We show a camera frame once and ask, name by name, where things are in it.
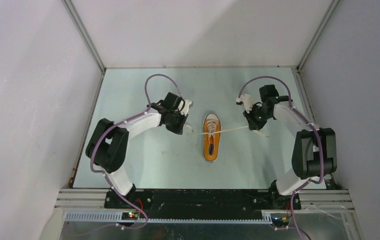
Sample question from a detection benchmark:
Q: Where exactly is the white shoelace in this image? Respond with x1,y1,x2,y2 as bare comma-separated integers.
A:
184,114,271,139

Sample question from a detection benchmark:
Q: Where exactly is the orange canvas sneaker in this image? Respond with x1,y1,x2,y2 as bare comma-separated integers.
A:
203,113,221,162

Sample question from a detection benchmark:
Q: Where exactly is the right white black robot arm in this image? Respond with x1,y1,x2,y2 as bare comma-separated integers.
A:
236,84,337,209

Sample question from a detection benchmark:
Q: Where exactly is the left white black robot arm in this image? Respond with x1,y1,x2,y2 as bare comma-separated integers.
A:
85,92,193,208

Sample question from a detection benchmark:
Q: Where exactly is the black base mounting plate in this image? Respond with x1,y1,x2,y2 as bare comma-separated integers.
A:
104,188,301,221

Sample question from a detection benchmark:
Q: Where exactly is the left controller board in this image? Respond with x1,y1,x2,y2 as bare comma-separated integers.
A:
121,211,140,221

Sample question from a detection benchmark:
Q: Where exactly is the controller board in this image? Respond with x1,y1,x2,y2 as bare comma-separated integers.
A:
272,216,292,229
121,211,140,221

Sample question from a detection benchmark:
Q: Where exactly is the right controller board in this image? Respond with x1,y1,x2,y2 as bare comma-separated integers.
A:
272,216,292,229

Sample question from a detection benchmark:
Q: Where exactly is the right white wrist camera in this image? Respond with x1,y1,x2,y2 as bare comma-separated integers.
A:
236,94,255,113

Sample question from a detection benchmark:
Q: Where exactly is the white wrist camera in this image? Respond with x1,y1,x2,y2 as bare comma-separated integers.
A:
178,99,193,116
236,94,255,113

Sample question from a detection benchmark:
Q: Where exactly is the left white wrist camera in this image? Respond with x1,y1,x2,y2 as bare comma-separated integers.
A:
178,99,193,116

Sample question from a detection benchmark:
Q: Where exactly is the aluminium frame rail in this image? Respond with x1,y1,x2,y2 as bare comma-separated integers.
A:
54,188,355,213

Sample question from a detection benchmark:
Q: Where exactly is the grey slotted cable duct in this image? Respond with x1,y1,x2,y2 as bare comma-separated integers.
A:
64,211,273,225

